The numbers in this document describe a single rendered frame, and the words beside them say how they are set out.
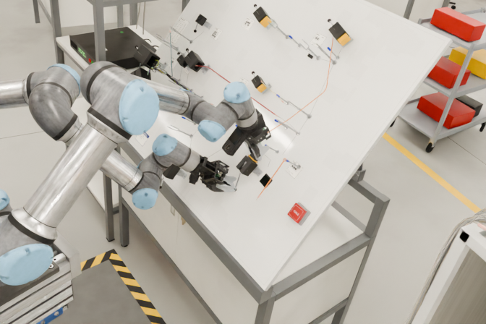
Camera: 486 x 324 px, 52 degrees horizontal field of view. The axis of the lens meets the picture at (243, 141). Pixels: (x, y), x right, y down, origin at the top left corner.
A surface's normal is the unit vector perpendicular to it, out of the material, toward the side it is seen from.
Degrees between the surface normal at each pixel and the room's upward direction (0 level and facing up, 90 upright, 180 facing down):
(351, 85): 52
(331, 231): 0
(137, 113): 85
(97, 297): 0
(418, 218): 0
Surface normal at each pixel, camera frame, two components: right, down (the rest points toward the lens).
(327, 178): -0.55, -0.28
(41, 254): 0.66, 0.56
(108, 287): 0.11, -0.81
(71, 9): 0.48, 0.54
